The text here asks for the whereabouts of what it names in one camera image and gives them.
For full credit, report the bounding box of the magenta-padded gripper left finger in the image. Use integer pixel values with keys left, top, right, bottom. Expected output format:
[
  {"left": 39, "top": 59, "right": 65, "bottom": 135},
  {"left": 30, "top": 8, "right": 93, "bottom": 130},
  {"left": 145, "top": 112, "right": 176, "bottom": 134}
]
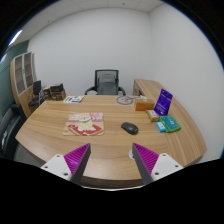
[{"left": 40, "top": 142, "right": 92, "bottom": 185}]

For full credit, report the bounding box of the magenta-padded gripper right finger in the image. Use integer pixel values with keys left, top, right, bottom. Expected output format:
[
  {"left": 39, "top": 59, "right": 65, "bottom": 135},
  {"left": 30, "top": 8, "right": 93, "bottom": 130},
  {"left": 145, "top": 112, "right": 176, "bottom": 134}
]
[{"left": 131, "top": 142, "right": 184, "bottom": 185}]

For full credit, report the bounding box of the black computer mouse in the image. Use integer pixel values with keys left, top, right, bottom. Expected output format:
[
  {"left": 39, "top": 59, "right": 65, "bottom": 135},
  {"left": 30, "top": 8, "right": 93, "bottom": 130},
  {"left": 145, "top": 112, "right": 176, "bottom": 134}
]
[{"left": 120, "top": 121, "right": 140, "bottom": 136}]

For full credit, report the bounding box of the pink cartoon print mouse pad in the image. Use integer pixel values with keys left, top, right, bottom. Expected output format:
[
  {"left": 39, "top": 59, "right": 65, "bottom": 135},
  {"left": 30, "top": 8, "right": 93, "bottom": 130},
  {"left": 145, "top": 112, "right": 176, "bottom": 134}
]
[{"left": 62, "top": 112, "right": 105, "bottom": 137}]

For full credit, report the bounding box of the small blue packet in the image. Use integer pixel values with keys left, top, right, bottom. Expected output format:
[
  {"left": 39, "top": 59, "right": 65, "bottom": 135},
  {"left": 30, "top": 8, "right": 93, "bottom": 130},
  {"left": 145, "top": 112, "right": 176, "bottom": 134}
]
[{"left": 155, "top": 121, "right": 167, "bottom": 133}]

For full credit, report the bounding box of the green packet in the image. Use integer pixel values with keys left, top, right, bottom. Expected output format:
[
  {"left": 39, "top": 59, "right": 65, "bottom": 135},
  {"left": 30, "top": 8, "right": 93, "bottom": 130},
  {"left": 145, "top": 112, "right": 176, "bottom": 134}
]
[{"left": 159, "top": 115, "right": 182, "bottom": 134}]

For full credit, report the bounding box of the tan snack packet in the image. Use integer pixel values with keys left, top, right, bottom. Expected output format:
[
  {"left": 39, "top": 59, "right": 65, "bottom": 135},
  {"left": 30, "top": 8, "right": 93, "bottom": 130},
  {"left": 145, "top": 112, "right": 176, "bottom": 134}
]
[{"left": 146, "top": 109, "right": 161, "bottom": 123}]

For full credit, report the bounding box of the wooden side desk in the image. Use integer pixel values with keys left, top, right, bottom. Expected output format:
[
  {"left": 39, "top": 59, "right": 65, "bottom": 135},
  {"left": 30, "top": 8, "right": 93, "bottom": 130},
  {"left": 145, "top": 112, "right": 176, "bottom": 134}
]
[{"left": 132, "top": 78, "right": 208, "bottom": 164}]

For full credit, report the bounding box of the orange-brown cardboard box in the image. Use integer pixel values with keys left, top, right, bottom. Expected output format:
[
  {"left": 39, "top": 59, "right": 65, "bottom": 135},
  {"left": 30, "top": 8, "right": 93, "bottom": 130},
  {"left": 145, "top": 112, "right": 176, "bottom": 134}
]
[{"left": 134, "top": 98, "right": 156, "bottom": 112}]

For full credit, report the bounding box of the purple pouch package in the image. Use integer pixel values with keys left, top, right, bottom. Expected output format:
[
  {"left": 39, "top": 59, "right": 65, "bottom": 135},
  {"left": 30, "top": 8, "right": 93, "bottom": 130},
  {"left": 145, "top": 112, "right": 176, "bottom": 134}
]
[{"left": 153, "top": 88, "right": 174, "bottom": 117}]

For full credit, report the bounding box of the white and green leaflet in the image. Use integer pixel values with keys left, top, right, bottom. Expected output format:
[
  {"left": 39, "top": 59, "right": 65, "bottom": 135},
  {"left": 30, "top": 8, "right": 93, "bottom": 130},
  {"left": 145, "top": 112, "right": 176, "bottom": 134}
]
[{"left": 62, "top": 95, "right": 85, "bottom": 104}]

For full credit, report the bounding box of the white paper card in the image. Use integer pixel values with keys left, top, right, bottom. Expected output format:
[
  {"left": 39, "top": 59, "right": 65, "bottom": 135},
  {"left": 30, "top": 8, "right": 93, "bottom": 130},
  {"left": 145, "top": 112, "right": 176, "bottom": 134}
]
[{"left": 129, "top": 94, "right": 148, "bottom": 101}]

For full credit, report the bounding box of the dark brown printed carton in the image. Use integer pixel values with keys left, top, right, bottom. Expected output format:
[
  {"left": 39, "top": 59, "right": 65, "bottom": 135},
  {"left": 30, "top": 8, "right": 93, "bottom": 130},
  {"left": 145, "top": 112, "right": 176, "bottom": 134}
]
[{"left": 50, "top": 89, "right": 67, "bottom": 102}]

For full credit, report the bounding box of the small dark brown carton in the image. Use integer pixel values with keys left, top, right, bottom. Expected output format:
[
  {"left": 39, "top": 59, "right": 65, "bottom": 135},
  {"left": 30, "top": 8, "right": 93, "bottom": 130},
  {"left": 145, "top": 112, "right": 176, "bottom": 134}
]
[{"left": 42, "top": 86, "right": 52, "bottom": 100}]

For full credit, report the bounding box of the black leather armchair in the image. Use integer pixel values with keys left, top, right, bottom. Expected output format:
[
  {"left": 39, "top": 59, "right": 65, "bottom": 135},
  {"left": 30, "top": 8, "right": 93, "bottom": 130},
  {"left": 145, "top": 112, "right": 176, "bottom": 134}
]
[{"left": 0, "top": 103, "right": 27, "bottom": 160}]

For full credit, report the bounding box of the black box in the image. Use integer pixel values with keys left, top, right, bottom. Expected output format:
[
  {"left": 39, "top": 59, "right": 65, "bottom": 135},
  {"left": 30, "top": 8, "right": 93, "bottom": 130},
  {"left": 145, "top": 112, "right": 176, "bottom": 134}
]
[{"left": 49, "top": 83, "right": 64, "bottom": 93}]

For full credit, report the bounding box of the small black chair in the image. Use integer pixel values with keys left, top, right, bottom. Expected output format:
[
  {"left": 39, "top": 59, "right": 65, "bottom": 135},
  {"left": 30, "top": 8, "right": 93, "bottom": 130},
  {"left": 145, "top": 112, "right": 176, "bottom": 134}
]
[{"left": 27, "top": 79, "right": 46, "bottom": 108}]

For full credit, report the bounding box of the black mesh office chair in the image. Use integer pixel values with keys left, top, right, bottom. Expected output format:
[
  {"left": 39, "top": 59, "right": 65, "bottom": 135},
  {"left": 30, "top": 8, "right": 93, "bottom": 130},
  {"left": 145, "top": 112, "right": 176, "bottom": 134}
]
[{"left": 84, "top": 69, "right": 127, "bottom": 97}]

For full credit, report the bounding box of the wooden shelf unit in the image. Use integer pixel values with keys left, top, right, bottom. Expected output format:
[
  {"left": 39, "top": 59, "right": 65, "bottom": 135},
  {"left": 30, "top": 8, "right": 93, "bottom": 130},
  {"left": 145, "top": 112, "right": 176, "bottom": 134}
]
[{"left": 9, "top": 51, "right": 38, "bottom": 118}]

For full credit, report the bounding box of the ceiling light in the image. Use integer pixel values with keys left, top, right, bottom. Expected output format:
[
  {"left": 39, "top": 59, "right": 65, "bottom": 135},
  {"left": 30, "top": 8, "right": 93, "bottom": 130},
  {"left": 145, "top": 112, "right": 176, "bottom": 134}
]
[{"left": 7, "top": 29, "right": 24, "bottom": 48}]

